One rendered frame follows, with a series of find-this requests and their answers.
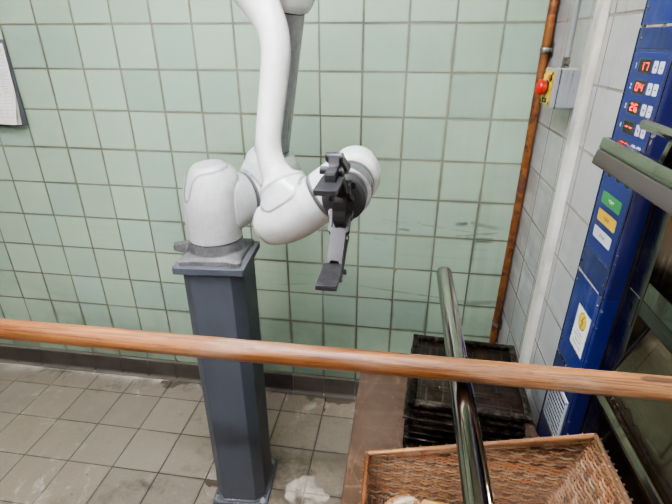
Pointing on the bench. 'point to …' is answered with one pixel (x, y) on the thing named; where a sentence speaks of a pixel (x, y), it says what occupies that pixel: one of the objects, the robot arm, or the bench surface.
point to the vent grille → (555, 411)
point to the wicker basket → (378, 485)
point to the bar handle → (661, 136)
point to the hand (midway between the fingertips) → (326, 240)
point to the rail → (638, 160)
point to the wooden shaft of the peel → (347, 359)
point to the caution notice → (580, 330)
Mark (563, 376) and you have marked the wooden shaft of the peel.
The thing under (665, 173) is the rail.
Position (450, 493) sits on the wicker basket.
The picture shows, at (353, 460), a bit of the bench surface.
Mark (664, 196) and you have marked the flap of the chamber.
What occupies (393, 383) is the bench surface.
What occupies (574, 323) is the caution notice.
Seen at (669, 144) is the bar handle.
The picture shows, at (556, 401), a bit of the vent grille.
